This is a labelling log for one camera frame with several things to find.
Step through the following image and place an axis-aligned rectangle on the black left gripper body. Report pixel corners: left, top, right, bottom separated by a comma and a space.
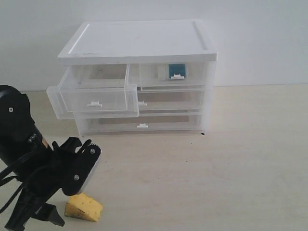
19, 137, 84, 215

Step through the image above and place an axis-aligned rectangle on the clear drawer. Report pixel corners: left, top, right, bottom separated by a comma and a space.
76, 112, 206, 136
47, 64, 139, 119
128, 63, 207, 91
138, 91, 204, 111

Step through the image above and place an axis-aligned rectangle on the white pill bottle teal label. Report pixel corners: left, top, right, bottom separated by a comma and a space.
157, 64, 187, 80

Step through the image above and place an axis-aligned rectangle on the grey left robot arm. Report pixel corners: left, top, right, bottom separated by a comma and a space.
0, 85, 101, 231

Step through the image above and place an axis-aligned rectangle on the white plastic drawer cabinet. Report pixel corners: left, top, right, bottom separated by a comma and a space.
58, 19, 218, 134

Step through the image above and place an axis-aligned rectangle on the clear bottom drawer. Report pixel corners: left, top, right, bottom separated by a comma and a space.
76, 112, 206, 136

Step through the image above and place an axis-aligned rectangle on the yellow cheese wedge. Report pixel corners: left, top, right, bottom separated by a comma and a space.
64, 193, 103, 222

